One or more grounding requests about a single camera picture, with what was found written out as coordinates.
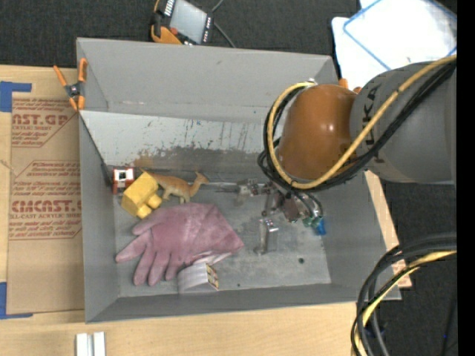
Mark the white packet with coloured end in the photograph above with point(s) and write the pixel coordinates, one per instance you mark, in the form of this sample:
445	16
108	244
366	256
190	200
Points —
194	277

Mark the orange toy dinosaur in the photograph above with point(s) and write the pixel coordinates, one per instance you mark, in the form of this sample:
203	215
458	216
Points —
177	187

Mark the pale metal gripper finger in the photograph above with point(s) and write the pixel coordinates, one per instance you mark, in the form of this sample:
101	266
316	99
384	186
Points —
270	232
253	188

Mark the brown cardboard board red print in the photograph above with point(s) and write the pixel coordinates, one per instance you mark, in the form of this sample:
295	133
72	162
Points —
44	265

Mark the pink rubber glove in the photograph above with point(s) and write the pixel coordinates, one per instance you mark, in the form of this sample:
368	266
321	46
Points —
185	232

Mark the grey metal bin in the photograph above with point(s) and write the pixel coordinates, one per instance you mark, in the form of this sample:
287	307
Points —
208	84

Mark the red and white small box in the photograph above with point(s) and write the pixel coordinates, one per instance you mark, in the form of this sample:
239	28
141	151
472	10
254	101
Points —
121	175

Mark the yellow toy block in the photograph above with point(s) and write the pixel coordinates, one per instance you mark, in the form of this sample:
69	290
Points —
139	195

